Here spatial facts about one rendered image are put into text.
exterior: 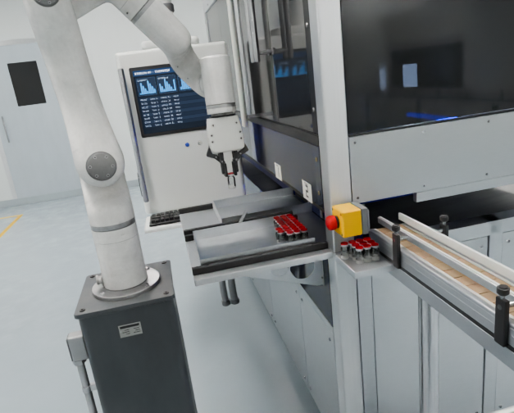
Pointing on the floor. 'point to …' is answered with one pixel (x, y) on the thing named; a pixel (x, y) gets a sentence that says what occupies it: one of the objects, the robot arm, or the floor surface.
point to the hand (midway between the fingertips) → (229, 168)
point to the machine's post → (336, 192)
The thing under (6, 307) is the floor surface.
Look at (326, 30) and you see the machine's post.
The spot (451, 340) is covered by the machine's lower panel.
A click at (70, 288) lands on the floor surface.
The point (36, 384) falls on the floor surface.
